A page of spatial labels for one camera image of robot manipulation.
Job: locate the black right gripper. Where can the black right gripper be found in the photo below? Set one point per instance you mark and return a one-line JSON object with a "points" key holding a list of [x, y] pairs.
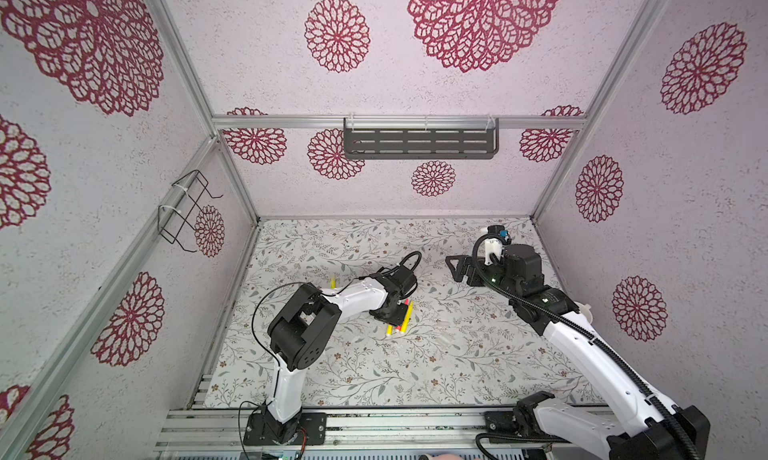
{"points": [[474, 279]]}

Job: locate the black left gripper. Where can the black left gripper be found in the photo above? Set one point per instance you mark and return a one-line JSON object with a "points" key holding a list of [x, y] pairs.
{"points": [[397, 320]]}

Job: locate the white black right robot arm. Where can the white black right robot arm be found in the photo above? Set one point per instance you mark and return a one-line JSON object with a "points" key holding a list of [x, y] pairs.
{"points": [[643, 423]]}

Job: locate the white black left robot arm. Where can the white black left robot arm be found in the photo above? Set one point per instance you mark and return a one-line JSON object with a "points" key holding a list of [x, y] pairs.
{"points": [[300, 332]]}

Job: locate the pink highlighter pen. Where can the pink highlighter pen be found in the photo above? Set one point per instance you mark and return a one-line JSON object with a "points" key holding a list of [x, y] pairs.
{"points": [[401, 311]]}

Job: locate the yellow highlighter right of pile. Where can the yellow highlighter right of pile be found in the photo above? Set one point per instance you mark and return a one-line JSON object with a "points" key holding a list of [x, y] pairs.
{"points": [[404, 325]]}

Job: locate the white mug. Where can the white mug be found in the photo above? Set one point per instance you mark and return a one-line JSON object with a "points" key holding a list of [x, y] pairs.
{"points": [[585, 310]]}

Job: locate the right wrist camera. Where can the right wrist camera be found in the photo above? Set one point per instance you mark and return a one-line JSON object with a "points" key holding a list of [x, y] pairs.
{"points": [[493, 247]]}

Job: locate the dark grey wall shelf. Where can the dark grey wall shelf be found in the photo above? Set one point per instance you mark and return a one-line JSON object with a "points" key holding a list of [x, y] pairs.
{"points": [[424, 143]]}

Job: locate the black wire wall basket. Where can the black wire wall basket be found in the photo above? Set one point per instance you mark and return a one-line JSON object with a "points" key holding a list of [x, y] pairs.
{"points": [[193, 222]]}

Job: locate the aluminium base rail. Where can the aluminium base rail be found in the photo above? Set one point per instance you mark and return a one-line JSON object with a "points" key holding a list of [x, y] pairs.
{"points": [[365, 407]]}

